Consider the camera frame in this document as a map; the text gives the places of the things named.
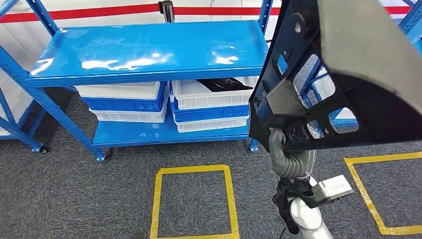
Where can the black part inside crate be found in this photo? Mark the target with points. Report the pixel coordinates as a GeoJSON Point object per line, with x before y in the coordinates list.
{"type": "Point", "coordinates": [224, 84]}

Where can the black chrome stanchion post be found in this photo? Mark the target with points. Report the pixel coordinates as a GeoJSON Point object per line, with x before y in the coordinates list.
{"type": "Point", "coordinates": [166, 11]}

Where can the yellow floor tape square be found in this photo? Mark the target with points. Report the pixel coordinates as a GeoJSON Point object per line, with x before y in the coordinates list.
{"type": "Point", "coordinates": [382, 157]}
{"type": "Point", "coordinates": [191, 169]}

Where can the long black plastic panel part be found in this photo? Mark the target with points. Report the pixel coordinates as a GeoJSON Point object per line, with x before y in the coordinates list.
{"type": "Point", "coordinates": [362, 49]}

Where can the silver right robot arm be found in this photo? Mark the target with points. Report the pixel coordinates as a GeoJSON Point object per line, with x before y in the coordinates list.
{"type": "Point", "coordinates": [306, 217]}

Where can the blue metal shelf rack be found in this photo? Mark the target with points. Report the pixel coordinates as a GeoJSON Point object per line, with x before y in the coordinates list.
{"type": "Point", "coordinates": [24, 138]}
{"type": "Point", "coordinates": [413, 29]}
{"type": "Point", "coordinates": [148, 46]}

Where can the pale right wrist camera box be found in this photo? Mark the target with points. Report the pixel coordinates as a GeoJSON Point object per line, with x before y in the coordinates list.
{"type": "Point", "coordinates": [333, 188]}

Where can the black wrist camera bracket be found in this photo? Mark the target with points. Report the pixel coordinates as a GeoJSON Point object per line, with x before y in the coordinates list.
{"type": "Point", "coordinates": [303, 191]}

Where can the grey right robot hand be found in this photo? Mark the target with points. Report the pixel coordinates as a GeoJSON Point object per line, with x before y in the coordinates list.
{"type": "Point", "coordinates": [276, 142]}

